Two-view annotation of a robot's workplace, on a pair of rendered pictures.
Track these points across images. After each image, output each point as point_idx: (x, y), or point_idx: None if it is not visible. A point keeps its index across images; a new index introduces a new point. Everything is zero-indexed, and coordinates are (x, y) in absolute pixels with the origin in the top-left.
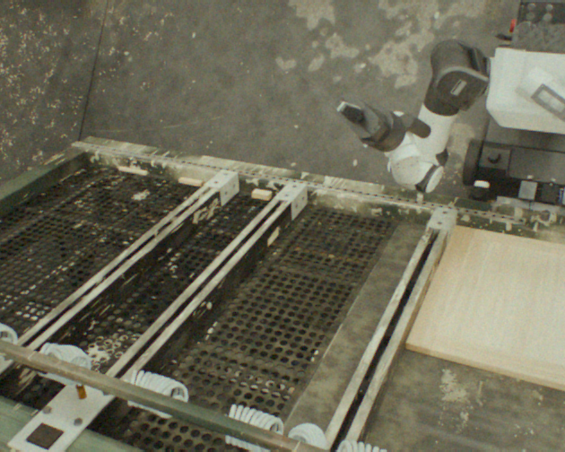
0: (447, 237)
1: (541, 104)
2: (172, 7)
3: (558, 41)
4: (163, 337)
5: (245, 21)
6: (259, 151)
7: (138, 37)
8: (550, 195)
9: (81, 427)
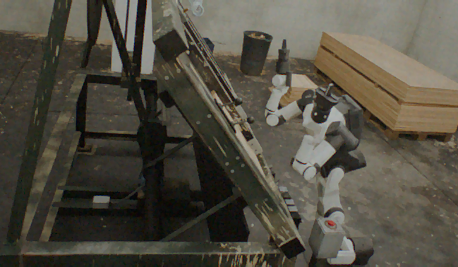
0: (251, 138)
1: (315, 92)
2: (288, 138)
3: (338, 105)
4: (191, 28)
5: None
6: None
7: (269, 131)
8: (285, 195)
9: None
